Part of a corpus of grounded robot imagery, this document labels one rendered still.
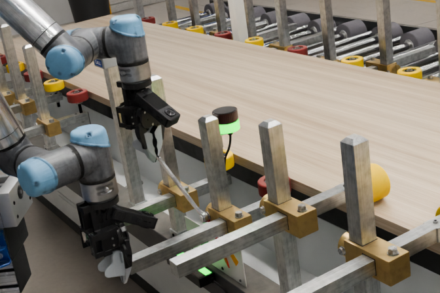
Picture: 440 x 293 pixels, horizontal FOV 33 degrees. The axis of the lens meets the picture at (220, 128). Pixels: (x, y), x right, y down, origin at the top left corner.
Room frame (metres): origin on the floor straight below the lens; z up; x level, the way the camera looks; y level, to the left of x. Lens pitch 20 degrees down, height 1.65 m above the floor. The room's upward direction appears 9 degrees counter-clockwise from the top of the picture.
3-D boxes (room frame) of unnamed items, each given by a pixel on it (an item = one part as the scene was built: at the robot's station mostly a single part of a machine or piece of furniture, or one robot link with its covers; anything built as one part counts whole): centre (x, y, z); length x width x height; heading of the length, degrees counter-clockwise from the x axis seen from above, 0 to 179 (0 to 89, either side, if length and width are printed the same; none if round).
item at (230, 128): (1.66, -0.02, 1.07); 0.06 x 0.06 x 0.02
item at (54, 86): (2.96, 0.64, 0.85); 0.08 x 0.08 x 0.11
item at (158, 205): (1.78, 0.19, 0.83); 0.43 x 0.03 x 0.04; 120
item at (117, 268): (1.43, 0.27, 0.86); 0.06 x 0.03 x 0.09; 120
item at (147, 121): (1.73, 0.19, 1.13); 0.09 x 0.08 x 0.12; 50
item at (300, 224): (1.40, -0.11, 0.95); 0.13 x 0.06 x 0.05; 30
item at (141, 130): (1.70, 0.18, 1.07); 0.05 x 0.02 x 0.09; 140
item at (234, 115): (1.66, -0.02, 1.09); 0.06 x 0.06 x 0.02
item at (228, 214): (1.62, 0.01, 0.85); 0.13 x 0.06 x 0.05; 30
